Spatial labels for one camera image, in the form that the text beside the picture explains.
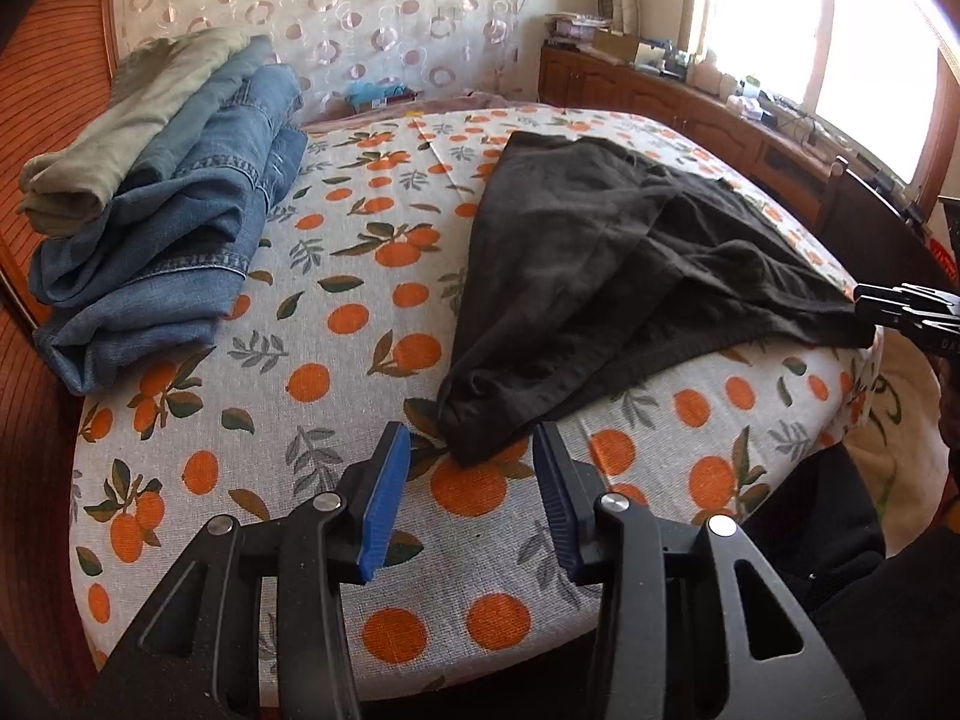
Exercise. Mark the stack of papers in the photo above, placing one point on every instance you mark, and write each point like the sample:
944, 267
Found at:
570, 26

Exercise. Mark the olive green folded pants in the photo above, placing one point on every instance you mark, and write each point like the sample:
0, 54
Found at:
150, 112

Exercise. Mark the sheer circle pattern curtain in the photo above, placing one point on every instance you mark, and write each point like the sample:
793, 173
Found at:
337, 7

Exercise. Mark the light blue folded jeans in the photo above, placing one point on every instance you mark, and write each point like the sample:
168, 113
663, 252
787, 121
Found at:
217, 97

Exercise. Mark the clutter of small bottles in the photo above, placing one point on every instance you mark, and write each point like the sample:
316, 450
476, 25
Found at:
720, 79

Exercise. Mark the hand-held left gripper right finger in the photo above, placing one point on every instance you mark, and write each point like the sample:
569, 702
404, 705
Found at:
559, 510

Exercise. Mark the teal cloth item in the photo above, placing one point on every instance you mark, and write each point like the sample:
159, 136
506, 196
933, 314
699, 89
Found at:
375, 94

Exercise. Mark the person's black clothing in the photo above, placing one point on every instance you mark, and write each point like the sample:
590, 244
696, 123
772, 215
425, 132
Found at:
862, 585

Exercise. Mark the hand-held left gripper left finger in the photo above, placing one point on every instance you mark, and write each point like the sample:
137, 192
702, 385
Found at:
386, 510

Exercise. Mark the window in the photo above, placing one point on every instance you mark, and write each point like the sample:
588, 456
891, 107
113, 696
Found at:
772, 7

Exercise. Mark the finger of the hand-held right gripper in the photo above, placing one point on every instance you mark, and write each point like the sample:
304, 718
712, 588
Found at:
919, 321
900, 295

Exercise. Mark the wooden sideboard cabinet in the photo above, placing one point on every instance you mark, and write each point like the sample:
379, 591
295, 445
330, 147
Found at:
675, 109

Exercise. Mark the black pants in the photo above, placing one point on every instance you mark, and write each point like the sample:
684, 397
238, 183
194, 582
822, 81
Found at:
600, 262

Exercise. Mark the floral blanket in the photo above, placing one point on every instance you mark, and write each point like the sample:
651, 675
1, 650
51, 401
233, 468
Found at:
896, 427

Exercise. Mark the dark wooden chair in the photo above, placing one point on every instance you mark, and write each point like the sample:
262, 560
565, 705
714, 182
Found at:
870, 225

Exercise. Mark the orange fruit print bedsheet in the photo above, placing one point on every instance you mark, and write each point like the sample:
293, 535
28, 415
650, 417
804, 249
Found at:
337, 375

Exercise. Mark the cardboard box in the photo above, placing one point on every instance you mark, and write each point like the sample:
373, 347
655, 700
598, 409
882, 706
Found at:
626, 46

